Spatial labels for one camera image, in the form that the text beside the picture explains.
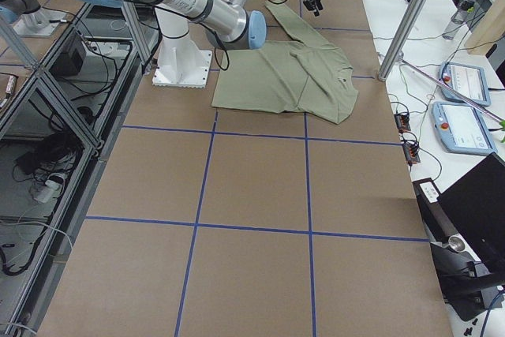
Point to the olive green long-sleeve shirt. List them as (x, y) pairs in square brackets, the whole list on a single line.
[(304, 74)]

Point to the black orange connector block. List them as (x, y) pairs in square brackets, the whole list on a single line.
[(402, 122), (411, 152)]

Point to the clear water bottle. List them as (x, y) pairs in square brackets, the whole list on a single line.
[(464, 9)]

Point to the upper blue teach pendant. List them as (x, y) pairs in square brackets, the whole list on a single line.
[(467, 80)]

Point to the blue teach pendant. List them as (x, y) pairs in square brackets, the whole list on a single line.
[(467, 80), (461, 129)]

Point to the lower blue teach pendant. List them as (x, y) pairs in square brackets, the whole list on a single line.
[(461, 129)]

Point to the dark box with white label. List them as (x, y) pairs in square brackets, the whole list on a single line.
[(435, 218)]

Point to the black laptop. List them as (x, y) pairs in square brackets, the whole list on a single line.
[(475, 206)]

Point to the black monitor stand base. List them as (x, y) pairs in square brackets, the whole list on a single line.
[(467, 285)]

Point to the white power strip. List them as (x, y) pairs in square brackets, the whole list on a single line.
[(49, 190)]

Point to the grey aluminium frame post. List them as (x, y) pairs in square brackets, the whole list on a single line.
[(408, 20)]

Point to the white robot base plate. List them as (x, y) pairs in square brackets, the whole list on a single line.
[(182, 70)]

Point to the aluminium side frame rack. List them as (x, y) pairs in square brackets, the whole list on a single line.
[(63, 99)]

